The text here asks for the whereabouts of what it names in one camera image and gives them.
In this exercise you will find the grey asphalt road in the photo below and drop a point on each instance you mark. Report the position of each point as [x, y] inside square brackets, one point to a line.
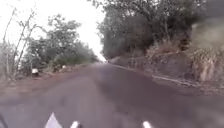
[110, 96]

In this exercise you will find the white-topped marker stone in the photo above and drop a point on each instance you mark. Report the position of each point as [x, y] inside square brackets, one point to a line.
[34, 72]

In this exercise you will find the robot's own part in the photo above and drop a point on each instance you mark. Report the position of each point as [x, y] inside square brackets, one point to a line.
[75, 124]
[146, 124]

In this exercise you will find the row of dark trees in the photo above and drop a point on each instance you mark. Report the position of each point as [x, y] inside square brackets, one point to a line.
[140, 23]

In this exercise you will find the row of leafy trees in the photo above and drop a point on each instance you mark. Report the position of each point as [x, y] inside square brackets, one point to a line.
[61, 43]

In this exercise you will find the overgrown earth bank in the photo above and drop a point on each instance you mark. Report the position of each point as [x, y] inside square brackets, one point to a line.
[166, 63]

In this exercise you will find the brown dirt verge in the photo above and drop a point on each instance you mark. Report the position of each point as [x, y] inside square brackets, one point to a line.
[20, 85]

